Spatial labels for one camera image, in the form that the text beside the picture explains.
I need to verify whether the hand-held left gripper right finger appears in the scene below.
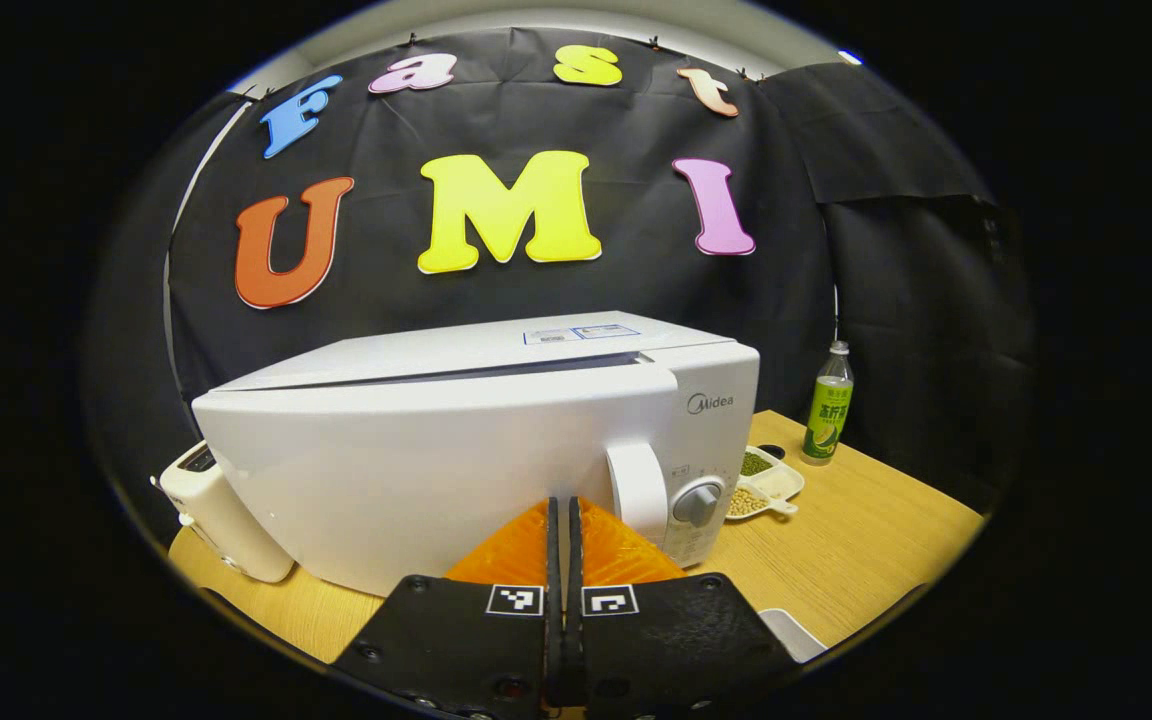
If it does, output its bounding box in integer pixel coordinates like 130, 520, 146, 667
564, 496, 801, 716

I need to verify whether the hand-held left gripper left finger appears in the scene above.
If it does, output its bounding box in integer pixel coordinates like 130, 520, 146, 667
329, 496, 565, 719

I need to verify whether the white microwave oven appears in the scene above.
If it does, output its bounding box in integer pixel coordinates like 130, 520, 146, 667
191, 310, 762, 599

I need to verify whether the white rectangular tray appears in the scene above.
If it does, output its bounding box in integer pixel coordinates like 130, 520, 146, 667
758, 607, 829, 664

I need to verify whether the white divided dish with beans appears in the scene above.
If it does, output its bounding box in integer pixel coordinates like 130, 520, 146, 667
724, 444, 806, 521

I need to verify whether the white toaster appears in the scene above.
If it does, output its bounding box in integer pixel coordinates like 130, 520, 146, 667
149, 440, 297, 585

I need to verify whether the green drink bottle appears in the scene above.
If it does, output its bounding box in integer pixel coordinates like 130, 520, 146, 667
801, 340, 855, 467

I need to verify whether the black backdrop cloth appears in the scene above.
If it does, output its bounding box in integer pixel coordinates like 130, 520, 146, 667
81, 27, 1037, 521

